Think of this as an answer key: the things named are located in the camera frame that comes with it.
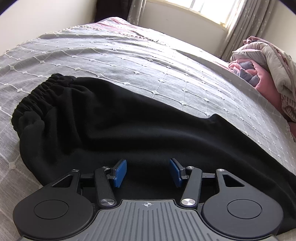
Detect grey checked bedspread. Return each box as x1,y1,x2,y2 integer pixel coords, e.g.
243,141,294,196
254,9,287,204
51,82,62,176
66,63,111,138
1,18,295,240

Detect pink folded blanket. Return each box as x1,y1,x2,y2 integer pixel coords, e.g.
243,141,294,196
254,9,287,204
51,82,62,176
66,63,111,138
227,36,290,121

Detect folded beige grey quilt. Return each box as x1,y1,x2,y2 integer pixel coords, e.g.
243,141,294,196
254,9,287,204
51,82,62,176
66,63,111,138
230,36,295,100

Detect dark hanging clothes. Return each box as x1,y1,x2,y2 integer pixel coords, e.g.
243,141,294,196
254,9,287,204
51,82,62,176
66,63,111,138
94,0,132,22

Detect grey dotted curtain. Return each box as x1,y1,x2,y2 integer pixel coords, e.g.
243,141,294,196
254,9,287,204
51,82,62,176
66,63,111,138
127,0,147,26

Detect striped folded blanket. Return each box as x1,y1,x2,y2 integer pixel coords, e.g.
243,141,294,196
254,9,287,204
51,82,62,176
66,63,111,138
280,94,296,122

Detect black pants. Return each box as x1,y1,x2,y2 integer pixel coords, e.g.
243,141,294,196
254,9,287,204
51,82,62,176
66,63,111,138
11,74,295,233

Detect right grey curtain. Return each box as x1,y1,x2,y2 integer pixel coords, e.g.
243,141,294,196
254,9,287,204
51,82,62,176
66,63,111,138
217,1,276,61

